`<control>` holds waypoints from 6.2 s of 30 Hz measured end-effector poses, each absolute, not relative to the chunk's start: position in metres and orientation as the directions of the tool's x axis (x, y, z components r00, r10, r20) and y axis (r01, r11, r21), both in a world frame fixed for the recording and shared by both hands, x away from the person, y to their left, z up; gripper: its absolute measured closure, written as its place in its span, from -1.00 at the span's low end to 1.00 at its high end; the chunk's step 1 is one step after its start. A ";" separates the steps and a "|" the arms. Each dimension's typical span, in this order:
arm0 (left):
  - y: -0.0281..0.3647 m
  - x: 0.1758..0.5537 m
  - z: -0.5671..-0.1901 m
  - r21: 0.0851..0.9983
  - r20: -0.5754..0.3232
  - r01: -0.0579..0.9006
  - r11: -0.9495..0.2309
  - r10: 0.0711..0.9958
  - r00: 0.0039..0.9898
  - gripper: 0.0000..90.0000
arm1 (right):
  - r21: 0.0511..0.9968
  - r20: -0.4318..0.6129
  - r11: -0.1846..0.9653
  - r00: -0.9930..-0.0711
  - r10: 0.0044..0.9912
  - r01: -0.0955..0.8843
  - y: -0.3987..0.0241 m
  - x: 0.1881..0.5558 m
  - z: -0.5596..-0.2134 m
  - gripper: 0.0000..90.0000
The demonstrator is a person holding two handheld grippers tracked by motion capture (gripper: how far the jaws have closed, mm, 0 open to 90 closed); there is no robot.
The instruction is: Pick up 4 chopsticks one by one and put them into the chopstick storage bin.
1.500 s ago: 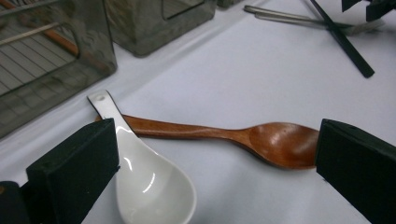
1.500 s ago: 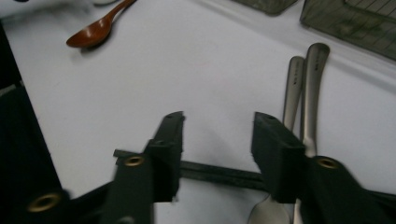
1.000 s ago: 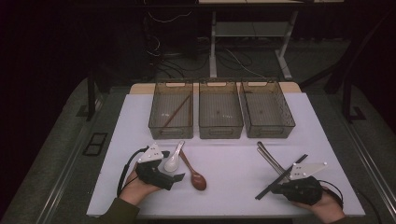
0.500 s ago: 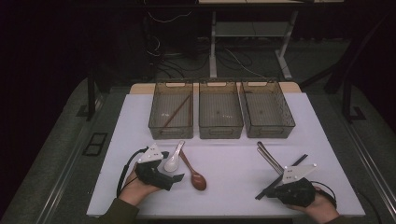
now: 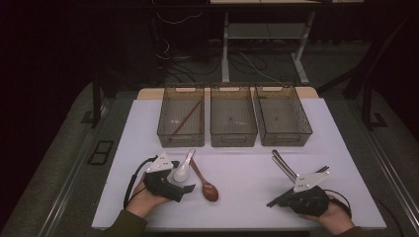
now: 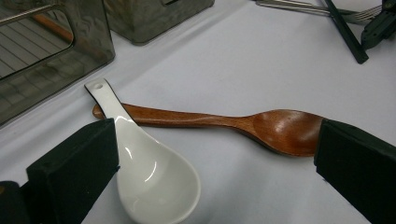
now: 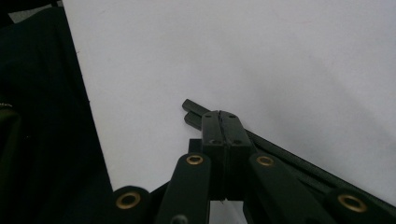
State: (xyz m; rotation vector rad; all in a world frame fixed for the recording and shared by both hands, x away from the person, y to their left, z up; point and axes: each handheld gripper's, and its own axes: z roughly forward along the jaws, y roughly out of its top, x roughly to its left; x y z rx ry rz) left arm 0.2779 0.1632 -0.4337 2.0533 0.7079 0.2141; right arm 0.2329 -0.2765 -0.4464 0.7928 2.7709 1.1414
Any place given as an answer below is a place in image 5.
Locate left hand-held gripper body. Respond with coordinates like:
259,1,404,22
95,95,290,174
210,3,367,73
142,151,186,203

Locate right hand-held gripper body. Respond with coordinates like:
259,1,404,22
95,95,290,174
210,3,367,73
285,170,331,218

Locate black chopstick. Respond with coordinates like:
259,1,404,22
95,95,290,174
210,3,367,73
266,165,329,208
267,166,330,209

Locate white ceramic spoon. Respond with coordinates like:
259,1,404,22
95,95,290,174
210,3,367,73
173,148,197,184

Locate brown wooden spoon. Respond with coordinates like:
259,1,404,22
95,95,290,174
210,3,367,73
190,161,219,202

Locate person's left hand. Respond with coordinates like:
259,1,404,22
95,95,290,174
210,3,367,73
126,174,171,219

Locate person's right hand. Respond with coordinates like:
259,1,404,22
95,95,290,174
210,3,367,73
297,194,356,236

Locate black metal stand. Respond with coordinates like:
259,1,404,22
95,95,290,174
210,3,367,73
360,82,389,131
80,73,110,129

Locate white metal desk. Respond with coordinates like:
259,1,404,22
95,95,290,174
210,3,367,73
209,0,366,85

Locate left hand-held gripper black cable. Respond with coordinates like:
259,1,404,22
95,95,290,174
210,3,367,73
123,155,158,210

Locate hand-held gripper black cable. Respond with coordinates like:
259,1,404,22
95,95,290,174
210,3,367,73
123,155,158,210
324,189,353,219

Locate right hand-held gripper black cable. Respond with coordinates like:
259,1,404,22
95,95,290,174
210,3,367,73
324,189,353,219

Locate black floor frame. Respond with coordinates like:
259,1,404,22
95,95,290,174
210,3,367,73
86,139,115,167

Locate black floor cable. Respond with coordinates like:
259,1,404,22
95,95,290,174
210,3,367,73
377,199,405,237

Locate metal floor rail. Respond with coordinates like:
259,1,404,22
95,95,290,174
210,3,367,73
41,105,112,237
364,129,419,228

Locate black floor cables bundle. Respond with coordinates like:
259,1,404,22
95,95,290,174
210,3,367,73
152,19,225,85

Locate white floor cable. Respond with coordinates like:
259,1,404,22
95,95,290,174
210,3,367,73
236,49,283,84

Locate white hanging cable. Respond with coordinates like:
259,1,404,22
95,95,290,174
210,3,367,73
155,11,205,26

